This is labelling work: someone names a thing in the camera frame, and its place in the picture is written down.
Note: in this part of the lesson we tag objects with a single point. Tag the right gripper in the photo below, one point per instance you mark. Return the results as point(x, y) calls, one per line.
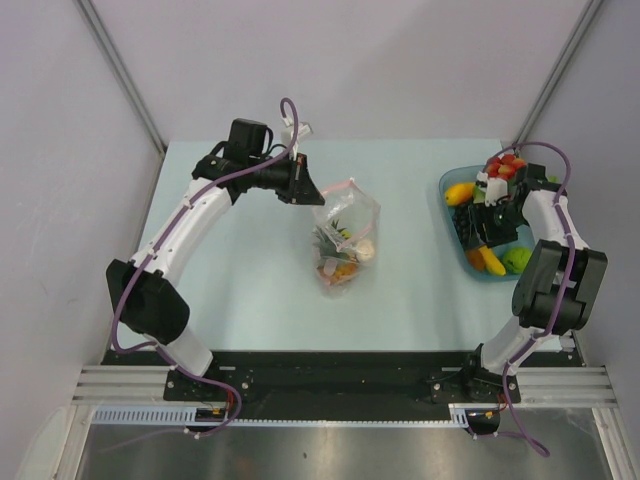
point(495, 237)

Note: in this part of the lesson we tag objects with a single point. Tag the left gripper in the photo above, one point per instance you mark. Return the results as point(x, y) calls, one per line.
point(299, 186)

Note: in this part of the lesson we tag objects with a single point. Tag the small orange fruit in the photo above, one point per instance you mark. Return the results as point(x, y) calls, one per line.
point(476, 260)

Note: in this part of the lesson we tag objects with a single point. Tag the clear zip top bag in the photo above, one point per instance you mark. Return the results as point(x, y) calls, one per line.
point(356, 210)

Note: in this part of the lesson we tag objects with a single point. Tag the orange toy pineapple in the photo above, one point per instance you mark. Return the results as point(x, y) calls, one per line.
point(336, 235)

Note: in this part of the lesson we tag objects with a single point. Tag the green celery stalk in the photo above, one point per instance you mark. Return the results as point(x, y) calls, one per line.
point(345, 262)

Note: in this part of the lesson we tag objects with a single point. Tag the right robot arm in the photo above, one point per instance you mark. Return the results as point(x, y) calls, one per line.
point(557, 289)

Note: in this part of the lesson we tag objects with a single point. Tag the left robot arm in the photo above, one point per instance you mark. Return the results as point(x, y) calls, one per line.
point(143, 289)

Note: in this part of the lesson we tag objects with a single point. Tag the teal plastic food tray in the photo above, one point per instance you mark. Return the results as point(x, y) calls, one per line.
point(529, 175)

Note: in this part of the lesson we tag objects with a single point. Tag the dark blue grape bunch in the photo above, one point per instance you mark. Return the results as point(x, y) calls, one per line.
point(460, 219)

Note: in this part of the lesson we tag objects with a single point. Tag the yellow toy banana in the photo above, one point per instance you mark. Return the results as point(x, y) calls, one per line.
point(492, 264)

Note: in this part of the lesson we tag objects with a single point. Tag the white green cabbage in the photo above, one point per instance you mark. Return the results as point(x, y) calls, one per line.
point(479, 192)

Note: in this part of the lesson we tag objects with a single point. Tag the yellow toy mango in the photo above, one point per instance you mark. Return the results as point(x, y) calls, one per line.
point(459, 193)

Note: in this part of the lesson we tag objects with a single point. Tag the green round fruit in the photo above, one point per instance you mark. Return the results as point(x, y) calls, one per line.
point(516, 259)

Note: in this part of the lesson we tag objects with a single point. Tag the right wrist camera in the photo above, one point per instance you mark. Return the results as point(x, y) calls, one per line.
point(497, 189)

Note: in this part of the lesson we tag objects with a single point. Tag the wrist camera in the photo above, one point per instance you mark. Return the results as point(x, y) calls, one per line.
point(293, 134)
point(497, 189)

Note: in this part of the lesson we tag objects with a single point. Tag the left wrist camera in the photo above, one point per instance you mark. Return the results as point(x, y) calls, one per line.
point(293, 134)

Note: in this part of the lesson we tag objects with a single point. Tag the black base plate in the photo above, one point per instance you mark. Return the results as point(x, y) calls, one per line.
point(326, 386)

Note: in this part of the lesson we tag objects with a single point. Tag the right corner aluminium post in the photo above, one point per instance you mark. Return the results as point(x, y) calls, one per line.
point(578, 34)

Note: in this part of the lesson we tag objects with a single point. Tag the corner aluminium post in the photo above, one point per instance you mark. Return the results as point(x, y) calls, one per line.
point(116, 64)
point(578, 34)

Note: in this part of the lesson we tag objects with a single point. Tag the left corner aluminium post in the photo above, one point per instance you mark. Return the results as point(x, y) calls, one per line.
point(116, 64)

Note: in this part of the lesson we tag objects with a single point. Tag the aluminium frame rail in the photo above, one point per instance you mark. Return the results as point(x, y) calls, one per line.
point(120, 385)

